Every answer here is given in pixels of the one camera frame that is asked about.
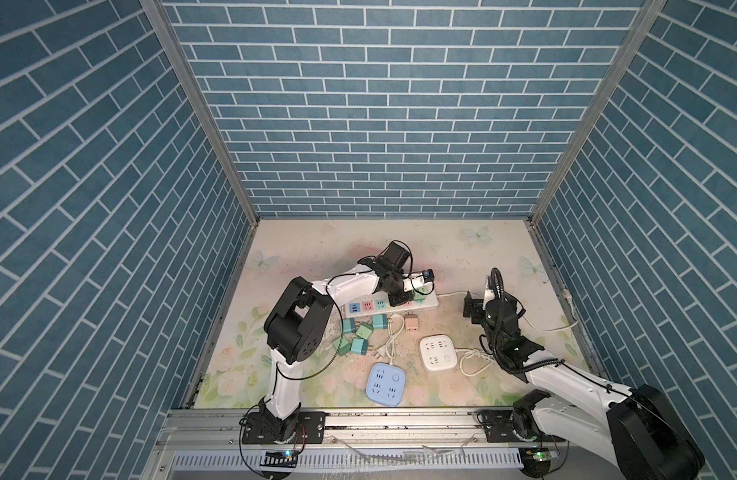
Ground white long power strip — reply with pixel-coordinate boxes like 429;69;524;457
340;292;440;318

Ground pink plug adapter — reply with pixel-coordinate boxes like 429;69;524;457
404;314;420;332

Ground teal plug adapter lower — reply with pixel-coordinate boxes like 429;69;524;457
350;337;369;356

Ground teal plug adapter left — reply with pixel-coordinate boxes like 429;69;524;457
340;318;358;335

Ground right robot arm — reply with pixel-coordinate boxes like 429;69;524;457
464;268;706;479

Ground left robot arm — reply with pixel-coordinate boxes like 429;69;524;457
262;240;435;421

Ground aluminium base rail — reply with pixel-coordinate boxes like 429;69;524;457
145;406;658;475

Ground white coiled socket cable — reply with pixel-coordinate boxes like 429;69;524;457
455;346;496;378

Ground white bundled cable with plug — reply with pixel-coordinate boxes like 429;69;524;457
373;314;406;362

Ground blue square power socket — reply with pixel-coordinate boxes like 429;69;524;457
366;363;407;407

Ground teal plug adapter top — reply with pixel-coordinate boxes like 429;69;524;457
372;314;389;330

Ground white square power socket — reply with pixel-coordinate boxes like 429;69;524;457
420;334;459;372

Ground teal plug adapter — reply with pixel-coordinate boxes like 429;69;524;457
350;337;369;356
372;314;389;330
340;318;358;335

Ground green plug adapter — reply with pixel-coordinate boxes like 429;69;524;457
332;337;352;357
356;322;375;341
414;287;434;304

